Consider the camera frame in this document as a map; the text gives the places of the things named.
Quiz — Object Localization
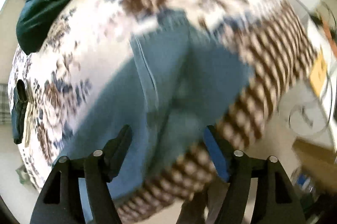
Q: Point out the black cable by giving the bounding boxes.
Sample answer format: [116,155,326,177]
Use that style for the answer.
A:
[288,60,335,136]

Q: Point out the blue denim jeans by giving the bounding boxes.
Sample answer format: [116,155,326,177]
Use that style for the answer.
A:
[62,10,253,199]

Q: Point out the floral bed cover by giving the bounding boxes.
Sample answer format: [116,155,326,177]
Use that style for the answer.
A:
[8,0,317,223]

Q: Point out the dark folded garment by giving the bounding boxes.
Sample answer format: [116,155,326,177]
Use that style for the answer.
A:
[11,79,28,145]

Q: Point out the yellow box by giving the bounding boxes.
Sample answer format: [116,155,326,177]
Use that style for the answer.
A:
[309,48,327,98]

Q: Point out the brown cardboard box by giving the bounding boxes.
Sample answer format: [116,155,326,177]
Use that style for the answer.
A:
[292,139,336,193]

